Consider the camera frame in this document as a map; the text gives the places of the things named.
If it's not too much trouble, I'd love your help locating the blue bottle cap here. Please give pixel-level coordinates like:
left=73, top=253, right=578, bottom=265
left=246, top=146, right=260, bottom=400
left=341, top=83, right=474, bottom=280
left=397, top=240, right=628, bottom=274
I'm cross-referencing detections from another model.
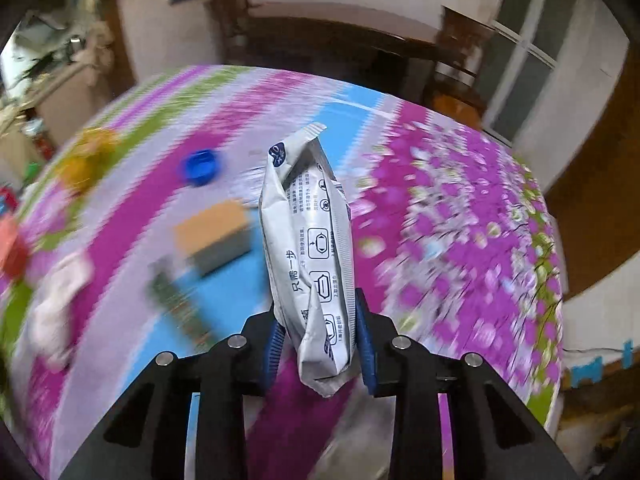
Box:
left=180, top=149, right=221, bottom=187

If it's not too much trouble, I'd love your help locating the small tan sponge block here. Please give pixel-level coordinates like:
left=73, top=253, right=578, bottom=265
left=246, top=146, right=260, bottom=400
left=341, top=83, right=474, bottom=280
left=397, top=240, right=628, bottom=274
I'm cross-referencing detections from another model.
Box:
left=174, top=200, right=253, bottom=277

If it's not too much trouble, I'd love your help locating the gold foil candy wrapper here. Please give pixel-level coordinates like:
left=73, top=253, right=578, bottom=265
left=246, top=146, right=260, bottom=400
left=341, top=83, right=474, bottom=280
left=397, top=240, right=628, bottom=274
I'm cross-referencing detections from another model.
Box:
left=57, top=129, right=121, bottom=193

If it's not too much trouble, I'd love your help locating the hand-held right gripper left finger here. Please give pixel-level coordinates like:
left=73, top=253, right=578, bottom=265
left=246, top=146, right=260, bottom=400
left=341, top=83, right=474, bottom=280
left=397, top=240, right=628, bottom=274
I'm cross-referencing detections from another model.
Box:
left=60, top=305, right=287, bottom=480

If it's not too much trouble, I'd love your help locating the crumpled white cloth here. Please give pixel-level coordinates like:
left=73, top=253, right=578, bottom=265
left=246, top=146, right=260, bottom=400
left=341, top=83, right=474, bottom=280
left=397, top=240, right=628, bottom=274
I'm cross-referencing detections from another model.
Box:
left=27, top=252, right=96, bottom=368

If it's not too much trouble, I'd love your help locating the cluttered cabinet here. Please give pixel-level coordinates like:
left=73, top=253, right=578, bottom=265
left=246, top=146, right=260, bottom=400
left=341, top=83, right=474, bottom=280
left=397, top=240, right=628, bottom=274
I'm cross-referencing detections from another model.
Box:
left=0, top=5, right=117, bottom=128

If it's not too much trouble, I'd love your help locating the red carton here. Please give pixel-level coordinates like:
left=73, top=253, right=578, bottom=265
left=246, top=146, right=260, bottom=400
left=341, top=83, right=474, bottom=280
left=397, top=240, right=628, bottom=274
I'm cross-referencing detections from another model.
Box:
left=0, top=212, right=31, bottom=278

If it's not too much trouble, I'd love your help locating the dark wooden chair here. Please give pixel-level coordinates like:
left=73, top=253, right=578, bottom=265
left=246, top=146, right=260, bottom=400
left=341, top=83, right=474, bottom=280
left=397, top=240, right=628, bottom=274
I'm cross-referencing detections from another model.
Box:
left=210, top=0, right=251, bottom=66
left=422, top=7, right=493, bottom=121

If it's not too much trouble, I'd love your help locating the floral striped tablecloth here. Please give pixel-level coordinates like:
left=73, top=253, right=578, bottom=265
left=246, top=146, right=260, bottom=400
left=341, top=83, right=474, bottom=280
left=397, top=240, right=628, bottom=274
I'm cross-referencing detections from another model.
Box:
left=0, top=64, right=568, bottom=480

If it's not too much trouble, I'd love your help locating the white snack packet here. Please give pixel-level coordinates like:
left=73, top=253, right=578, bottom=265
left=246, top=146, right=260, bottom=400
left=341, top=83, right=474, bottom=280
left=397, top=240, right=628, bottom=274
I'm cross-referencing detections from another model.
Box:
left=260, top=123, right=357, bottom=398

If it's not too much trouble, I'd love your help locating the white glass double door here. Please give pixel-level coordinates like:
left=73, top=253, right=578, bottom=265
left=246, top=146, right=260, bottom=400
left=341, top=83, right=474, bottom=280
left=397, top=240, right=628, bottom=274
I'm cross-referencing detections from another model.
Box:
left=482, top=0, right=586, bottom=146

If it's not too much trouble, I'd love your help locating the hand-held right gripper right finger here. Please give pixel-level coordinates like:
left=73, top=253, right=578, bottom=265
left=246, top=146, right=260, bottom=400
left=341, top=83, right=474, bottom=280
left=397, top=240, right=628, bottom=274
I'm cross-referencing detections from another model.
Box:
left=352, top=287, right=581, bottom=480

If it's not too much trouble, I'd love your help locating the round wooden dining table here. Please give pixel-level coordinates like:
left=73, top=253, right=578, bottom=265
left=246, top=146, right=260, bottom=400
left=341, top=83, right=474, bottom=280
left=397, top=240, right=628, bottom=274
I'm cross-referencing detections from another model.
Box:
left=245, top=2, right=446, bottom=61

